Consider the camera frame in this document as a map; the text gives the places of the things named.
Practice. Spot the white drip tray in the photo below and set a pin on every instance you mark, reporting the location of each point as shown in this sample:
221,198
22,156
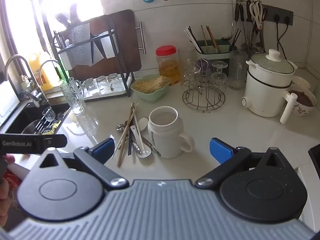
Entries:
100,94

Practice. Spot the clear stemmed glass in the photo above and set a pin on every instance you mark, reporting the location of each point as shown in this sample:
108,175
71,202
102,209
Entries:
192,74

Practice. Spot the green utensil caddy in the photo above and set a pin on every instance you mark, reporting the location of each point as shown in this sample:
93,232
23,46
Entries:
212,55

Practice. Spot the white electric pot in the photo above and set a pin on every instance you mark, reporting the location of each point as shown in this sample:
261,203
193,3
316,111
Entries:
262,97

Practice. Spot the yellow detergent bottle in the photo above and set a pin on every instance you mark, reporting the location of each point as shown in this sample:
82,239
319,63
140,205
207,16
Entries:
35,62
48,77

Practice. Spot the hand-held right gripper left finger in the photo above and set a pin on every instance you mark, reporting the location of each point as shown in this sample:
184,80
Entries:
105,148

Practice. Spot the wooden chopstick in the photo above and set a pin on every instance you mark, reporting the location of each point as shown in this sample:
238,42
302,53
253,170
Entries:
122,150
131,118

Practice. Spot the black stove top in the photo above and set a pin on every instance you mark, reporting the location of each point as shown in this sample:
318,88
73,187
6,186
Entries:
315,156

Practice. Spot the plastic jar red lid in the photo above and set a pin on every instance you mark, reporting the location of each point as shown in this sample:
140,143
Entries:
167,67

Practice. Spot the dark wooden cutting board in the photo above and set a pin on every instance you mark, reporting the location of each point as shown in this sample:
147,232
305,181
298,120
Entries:
125,42

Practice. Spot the steel gooseneck faucet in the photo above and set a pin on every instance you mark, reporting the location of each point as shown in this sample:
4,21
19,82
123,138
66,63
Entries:
48,61
16,55

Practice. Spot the large steel spoon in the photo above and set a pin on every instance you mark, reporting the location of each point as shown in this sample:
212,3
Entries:
120,127

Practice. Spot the textured clear cutting board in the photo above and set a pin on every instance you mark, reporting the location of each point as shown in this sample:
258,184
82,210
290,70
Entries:
80,42

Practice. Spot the black sink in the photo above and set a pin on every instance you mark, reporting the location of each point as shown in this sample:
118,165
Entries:
22,118

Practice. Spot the textured glass pitcher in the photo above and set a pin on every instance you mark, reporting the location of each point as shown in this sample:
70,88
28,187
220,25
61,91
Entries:
237,70

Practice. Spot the patterned ceramic bowl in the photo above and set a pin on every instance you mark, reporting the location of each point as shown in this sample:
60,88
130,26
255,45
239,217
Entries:
300,111

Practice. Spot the clear glass tumbler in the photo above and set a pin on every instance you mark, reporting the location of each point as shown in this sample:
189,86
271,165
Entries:
90,85
114,81
102,83

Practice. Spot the purple cup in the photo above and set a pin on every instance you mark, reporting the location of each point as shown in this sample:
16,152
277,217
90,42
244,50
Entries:
201,64

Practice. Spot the person's left hand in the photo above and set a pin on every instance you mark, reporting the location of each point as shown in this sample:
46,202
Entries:
6,200

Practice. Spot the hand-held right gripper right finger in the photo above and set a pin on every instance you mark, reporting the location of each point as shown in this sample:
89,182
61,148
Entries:
220,150

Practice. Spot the white chopstick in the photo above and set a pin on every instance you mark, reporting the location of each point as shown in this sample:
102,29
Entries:
116,149

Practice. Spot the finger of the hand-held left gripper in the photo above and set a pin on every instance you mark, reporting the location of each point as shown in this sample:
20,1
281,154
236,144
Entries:
55,141

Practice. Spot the white plastic cutting board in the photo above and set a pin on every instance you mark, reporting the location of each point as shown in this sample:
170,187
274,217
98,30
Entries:
108,45
67,57

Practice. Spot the cluster of assorted chopsticks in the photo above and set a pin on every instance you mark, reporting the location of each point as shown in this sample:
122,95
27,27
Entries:
193,39

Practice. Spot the white mug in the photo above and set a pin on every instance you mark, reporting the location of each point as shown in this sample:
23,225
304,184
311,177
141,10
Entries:
162,140

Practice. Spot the small white bottle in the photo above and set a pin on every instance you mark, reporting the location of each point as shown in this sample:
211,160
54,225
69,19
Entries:
24,81

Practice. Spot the row of hanging utensils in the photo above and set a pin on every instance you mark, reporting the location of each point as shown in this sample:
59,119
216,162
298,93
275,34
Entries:
236,11

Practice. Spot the small clear goblet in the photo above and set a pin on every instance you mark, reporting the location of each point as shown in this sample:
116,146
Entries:
48,113

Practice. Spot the speckled pot lid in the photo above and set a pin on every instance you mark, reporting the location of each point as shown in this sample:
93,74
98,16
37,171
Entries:
272,55

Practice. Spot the white panel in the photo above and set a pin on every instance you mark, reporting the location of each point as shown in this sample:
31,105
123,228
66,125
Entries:
7,97

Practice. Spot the cut glass goblet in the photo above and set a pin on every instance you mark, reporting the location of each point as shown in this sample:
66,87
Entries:
220,71

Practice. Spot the textured glass mug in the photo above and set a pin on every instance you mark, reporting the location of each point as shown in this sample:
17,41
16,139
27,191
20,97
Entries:
72,95

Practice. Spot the plain white bowl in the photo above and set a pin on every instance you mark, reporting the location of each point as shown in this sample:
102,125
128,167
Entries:
301,81

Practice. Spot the green plastic basket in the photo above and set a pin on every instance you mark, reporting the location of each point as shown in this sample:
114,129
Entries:
150,97

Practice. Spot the bundle of thin wooden sticks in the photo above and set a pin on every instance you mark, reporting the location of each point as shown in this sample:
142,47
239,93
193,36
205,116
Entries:
150,85

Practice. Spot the black metal dish rack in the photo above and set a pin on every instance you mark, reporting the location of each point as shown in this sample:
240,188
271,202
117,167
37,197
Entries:
129,87

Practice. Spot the yellow sponge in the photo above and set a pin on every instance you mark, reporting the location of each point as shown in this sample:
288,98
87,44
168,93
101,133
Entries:
56,127

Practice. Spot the brown food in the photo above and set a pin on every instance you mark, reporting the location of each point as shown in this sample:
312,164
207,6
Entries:
303,98

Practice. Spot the tall clear glass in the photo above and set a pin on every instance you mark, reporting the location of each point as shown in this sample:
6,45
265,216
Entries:
186,60

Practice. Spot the black wall socket strip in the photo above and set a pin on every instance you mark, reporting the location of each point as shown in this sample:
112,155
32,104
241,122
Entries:
270,13

